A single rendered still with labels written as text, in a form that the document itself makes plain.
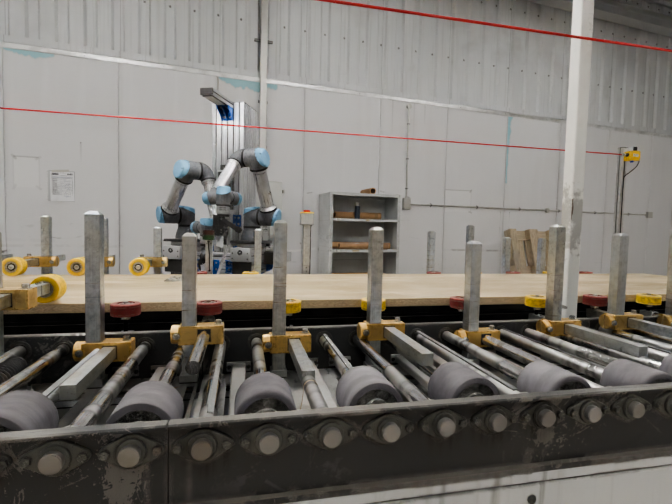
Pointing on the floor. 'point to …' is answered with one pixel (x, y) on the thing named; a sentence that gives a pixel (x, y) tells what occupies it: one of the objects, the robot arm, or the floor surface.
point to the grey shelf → (357, 231)
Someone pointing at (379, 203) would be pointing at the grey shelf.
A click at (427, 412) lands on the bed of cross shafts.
